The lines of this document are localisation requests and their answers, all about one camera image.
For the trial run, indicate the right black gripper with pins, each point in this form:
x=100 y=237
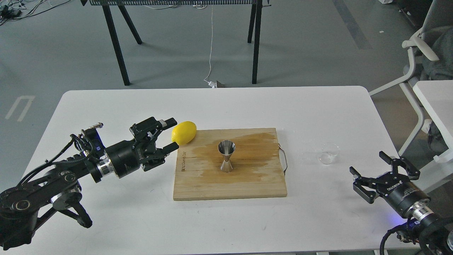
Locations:
x=397 y=189

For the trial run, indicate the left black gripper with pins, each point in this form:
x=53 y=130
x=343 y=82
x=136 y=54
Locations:
x=128 y=156

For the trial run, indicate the small clear glass cup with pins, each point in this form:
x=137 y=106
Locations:
x=328 y=153

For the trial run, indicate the steel jigger measuring cup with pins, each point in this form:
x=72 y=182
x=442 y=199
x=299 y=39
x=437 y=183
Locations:
x=226 y=148

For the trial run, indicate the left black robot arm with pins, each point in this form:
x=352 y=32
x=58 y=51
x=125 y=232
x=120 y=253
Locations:
x=53 y=187

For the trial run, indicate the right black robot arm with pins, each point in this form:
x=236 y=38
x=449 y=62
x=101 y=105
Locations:
x=432 y=232

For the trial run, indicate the yellow lemon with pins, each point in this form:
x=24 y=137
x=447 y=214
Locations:
x=184 y=132

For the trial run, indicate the wooden cutting board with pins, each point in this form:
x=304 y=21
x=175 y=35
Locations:
x=257 y=170

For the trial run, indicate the white office chair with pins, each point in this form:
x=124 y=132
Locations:
x=430 y=58

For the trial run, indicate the black metal table frame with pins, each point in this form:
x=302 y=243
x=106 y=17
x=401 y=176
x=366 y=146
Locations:
x=144 y=20

